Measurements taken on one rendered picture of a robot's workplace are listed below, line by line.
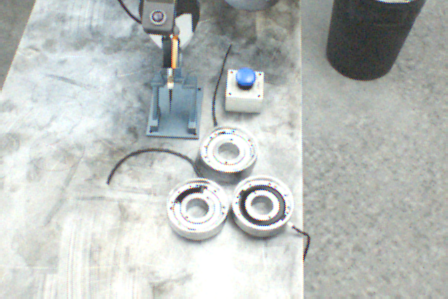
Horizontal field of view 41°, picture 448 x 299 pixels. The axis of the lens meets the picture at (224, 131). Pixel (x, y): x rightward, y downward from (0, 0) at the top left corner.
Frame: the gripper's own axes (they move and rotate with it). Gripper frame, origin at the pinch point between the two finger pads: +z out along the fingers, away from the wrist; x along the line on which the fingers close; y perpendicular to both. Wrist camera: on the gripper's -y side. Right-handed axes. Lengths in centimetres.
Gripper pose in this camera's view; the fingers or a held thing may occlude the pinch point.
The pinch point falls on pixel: (171, 46)
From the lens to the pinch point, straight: 102.0
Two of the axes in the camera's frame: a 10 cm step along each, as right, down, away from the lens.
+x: -10.0, -0.6, 0.0
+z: -0.3, 5.9, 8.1
